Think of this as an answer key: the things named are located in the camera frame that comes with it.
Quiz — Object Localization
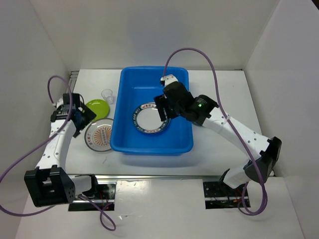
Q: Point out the orange sunburst pattern plate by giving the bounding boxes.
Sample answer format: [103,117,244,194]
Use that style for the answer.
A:
[84,118,113,152]

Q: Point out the dark green lettered plate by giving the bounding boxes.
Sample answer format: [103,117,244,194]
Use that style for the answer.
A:
[133,102,170,134]

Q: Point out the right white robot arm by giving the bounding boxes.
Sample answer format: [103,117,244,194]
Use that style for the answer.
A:
[154,78,282,196]

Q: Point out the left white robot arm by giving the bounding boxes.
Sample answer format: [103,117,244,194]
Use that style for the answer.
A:
[24,93,100,207]

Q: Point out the blue plastic bin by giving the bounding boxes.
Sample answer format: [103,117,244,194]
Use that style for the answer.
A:
[110,66,193,155]

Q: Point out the green plastic plate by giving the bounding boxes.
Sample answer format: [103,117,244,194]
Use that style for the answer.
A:
[86,99,110,121]

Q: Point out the clear plastic cup left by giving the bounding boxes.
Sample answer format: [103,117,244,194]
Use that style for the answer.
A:
[101,89,114,105]

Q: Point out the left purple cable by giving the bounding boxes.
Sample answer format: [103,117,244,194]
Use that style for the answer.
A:
[0,75,117,232]

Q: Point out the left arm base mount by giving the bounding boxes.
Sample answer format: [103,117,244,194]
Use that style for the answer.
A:
[68,181,116,212]

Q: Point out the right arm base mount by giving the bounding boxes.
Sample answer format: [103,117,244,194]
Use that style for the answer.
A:
[203,181,244,209]

